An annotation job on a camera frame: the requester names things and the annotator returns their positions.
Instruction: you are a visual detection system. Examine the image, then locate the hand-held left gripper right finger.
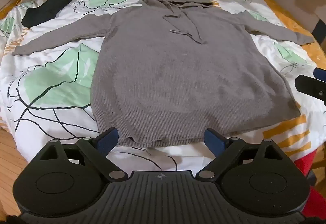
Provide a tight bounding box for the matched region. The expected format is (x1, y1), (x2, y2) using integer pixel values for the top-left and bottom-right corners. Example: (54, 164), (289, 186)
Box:
(196, 128), (287, 180)

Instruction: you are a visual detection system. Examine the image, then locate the leaf print duvet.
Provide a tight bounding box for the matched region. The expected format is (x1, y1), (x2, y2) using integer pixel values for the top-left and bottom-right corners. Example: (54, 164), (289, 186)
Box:
(0, 0), (326, 171)

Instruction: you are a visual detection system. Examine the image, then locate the black cloth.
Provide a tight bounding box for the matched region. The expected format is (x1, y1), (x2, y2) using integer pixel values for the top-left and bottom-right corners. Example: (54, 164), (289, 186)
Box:
(21, 0), (73, 28)

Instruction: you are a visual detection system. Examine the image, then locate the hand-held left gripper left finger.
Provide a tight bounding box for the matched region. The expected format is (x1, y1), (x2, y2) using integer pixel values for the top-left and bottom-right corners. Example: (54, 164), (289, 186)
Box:
(39, 127), (129, 180)

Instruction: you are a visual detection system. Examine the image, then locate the grey knitted hoodie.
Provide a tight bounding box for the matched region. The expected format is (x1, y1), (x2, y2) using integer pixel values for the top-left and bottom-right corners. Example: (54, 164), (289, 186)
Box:
(11, 0), (315, 148)

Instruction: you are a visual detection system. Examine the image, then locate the person's red clothing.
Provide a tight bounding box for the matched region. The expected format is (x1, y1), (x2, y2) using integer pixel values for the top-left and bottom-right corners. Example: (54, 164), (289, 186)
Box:
(293, 149), (326, 224)

